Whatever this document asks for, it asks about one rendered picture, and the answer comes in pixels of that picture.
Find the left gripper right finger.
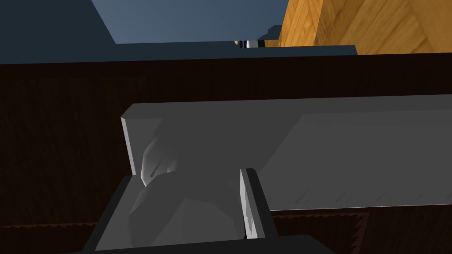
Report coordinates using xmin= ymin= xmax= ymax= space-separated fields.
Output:
xmin=239 ymin=168 xmax=279 ymax=241

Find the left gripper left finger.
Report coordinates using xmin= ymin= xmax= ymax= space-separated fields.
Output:
xmin=82 ymin=175 xmax=146 ymax=253

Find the grey bar handle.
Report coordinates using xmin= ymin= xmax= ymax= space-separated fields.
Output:
xmin=120 ymin=94 xmax=452 ymax=212

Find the light wooden cabinet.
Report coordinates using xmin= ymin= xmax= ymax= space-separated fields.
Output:
xmin=264 ymin=0 xmax=452 ymax=56

